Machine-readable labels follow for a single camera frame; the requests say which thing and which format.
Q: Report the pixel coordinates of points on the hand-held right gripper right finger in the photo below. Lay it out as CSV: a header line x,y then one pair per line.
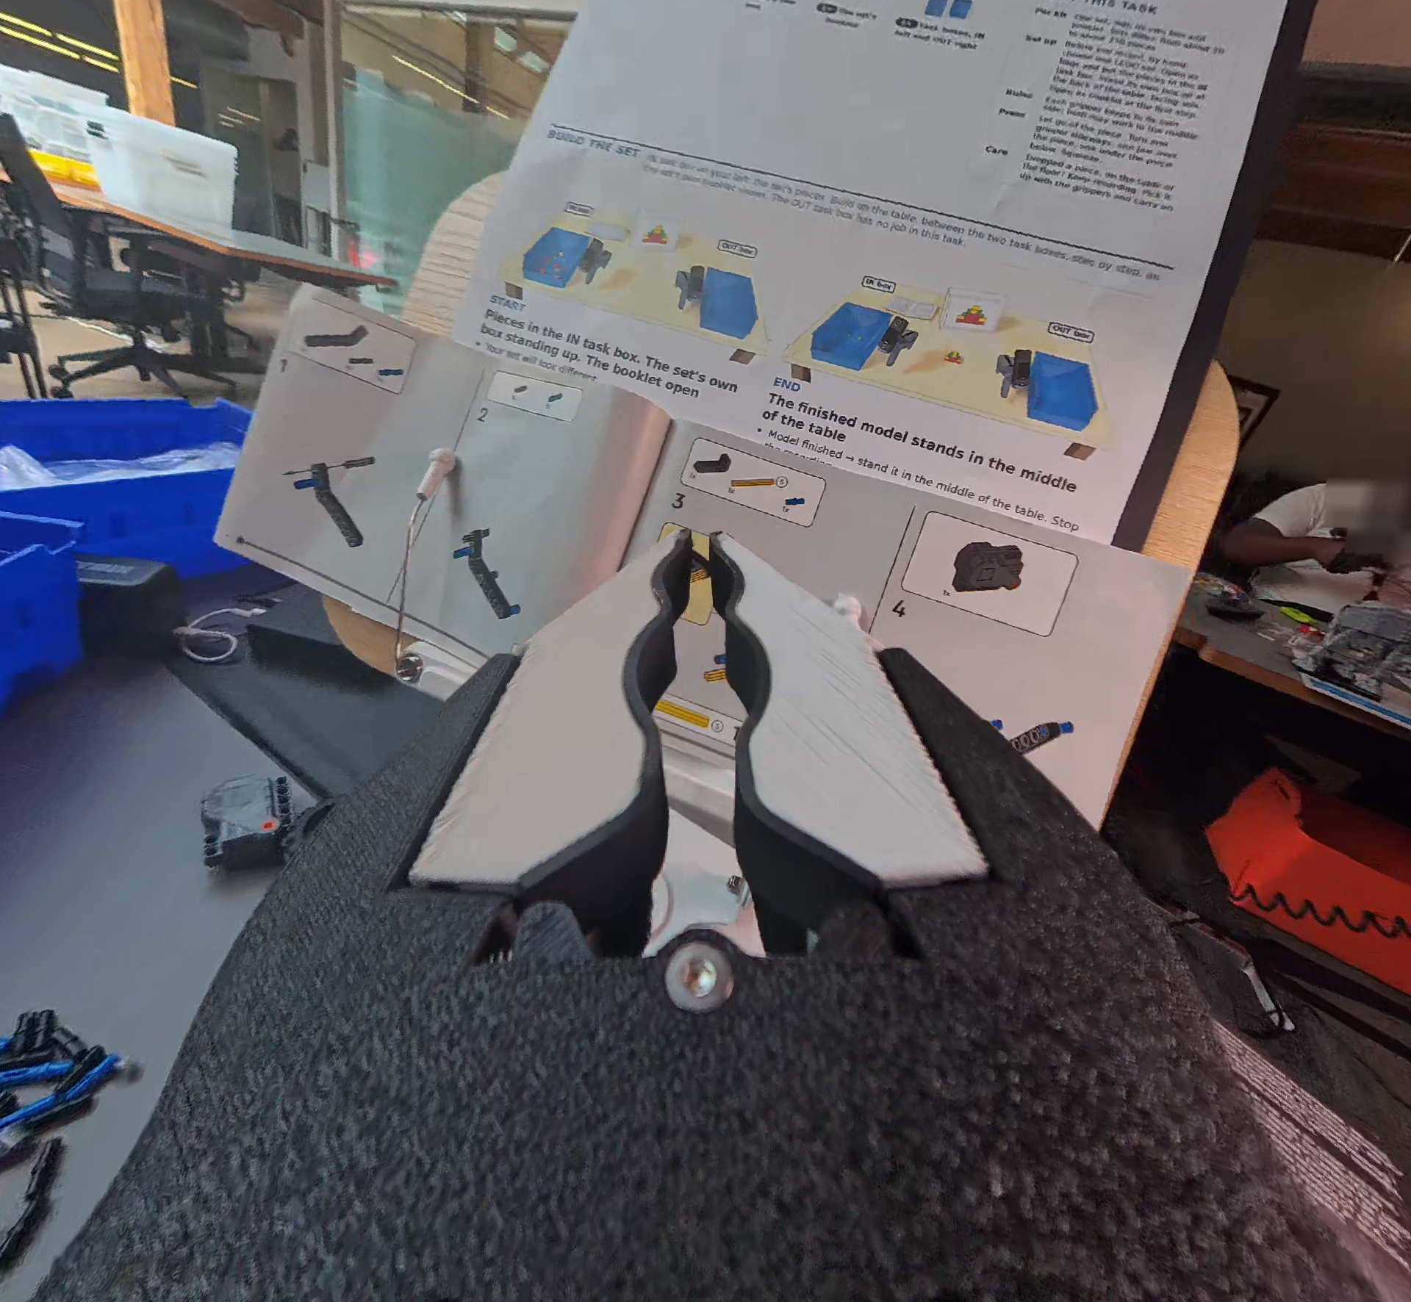
x,y
850,762

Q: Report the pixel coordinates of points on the large blue plastic bin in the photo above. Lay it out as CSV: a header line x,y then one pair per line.
x,y
110,519

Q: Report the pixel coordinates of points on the clear plastic bag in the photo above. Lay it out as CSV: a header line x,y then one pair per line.
x,y
133,464

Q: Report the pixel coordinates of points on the white storage box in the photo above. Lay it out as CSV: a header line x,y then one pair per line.
x,y
166,167

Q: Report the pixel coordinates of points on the black office chair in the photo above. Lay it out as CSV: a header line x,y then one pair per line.
x,y
100,266

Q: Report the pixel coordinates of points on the black box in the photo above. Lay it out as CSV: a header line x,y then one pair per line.
x,y
133,608

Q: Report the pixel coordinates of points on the grey brick model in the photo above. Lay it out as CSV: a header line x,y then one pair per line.
x,y
1356,651

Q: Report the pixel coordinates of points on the building instruction booklet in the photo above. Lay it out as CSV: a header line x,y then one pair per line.
x,y
364,509

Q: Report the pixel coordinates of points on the small blue plastic bin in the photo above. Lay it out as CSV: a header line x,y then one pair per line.
x,y
34,618

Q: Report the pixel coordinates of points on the wooden side table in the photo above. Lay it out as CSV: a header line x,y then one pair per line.
x,y
1247,651

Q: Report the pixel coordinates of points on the wooden post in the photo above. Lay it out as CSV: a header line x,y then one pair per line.
x,y
136,2

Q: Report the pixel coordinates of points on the pile of black blue pins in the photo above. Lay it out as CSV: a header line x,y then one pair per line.
x,y
50,1088

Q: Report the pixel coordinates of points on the black desk mat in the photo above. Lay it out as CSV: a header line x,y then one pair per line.
x,y
310,717

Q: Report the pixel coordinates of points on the white printed instruction sheet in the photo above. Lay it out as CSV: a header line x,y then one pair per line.
x,y
883,111

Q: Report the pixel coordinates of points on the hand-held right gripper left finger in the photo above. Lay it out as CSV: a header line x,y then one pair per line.
x,y
530,762

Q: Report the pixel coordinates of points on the black motor brick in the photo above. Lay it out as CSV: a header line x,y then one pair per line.
x,y
248,822

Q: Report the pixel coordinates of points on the clear storage box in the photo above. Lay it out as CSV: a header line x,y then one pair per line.
x,y
44,111

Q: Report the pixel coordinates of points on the orange plastic bin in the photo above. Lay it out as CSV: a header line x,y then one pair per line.
x,y
1301,851

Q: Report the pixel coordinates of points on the long wooden table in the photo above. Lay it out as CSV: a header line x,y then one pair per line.
x,y
277,255

